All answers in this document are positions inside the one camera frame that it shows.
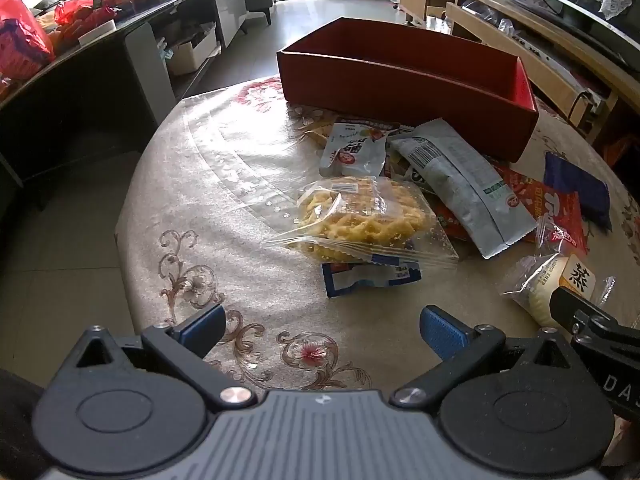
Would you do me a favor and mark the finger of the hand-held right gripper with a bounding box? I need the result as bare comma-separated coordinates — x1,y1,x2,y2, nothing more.
547,286,640,362

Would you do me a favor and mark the black cable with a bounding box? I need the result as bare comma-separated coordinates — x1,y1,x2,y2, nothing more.
567,90,601,131

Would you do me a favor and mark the white storage box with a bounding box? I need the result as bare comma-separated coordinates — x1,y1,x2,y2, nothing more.
165,25,221,76

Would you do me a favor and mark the white packet with red label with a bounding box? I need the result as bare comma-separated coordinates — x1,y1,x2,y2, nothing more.
319,116,401,178

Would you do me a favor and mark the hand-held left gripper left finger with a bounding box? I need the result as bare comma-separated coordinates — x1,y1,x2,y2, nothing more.
50,302,258,409

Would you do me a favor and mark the gold snack packet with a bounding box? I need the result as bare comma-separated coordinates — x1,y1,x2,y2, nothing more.
295,110,336,148

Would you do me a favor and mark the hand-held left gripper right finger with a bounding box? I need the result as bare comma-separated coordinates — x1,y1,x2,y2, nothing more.
390,305,583,409

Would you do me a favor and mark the long grey snack packet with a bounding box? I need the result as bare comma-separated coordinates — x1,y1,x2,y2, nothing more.
389,119,538,260

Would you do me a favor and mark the red cardboard box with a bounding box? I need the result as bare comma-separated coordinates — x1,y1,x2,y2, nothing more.
276,16,541,163

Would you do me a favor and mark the red spicy strip packet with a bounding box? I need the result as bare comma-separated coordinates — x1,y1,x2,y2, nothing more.
430,195,481,241

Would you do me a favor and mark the blue and white packet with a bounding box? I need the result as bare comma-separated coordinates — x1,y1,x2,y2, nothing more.
320,255,423,299

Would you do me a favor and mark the wooden television cabinet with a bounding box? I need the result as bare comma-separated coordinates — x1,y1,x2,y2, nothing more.
397,0,640,146

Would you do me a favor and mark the clear packet of yellow crisps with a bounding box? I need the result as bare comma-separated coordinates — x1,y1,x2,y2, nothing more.
262,176,460,267

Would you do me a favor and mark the clear packet with round cake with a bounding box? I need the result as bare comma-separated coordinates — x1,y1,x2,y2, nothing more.
497,215,616,326

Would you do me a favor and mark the red plastic bag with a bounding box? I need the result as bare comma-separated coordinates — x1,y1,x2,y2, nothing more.
0,0,56,81

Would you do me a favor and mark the red gummy candy packet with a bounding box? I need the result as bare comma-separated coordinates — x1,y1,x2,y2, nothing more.
492,162,590,258

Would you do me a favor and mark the navy blue snack packet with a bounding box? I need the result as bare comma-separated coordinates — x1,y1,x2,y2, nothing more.
543,151,612,233

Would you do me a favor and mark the dark low table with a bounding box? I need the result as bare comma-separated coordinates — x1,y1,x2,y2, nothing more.
0,0,246,196

